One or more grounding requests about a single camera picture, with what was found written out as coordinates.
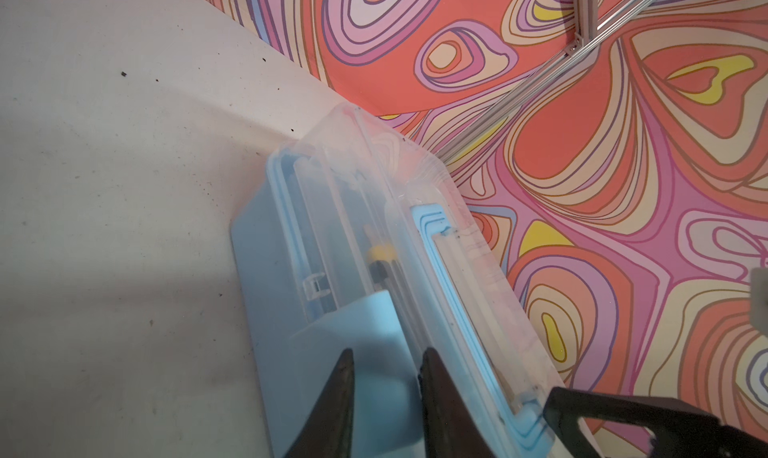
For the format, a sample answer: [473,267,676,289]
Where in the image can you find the yellow black utility knife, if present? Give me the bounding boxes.
[364,225,408,319]

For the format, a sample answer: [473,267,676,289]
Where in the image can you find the blue plastic tool box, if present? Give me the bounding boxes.
[231,104,568,457]

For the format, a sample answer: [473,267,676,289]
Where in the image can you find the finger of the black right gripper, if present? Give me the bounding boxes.
[543,387,767,457]

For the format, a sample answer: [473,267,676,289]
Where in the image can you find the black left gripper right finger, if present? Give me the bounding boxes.
[419,347,495,458]

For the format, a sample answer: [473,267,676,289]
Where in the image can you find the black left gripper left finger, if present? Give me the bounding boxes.
[284,348,355,458]

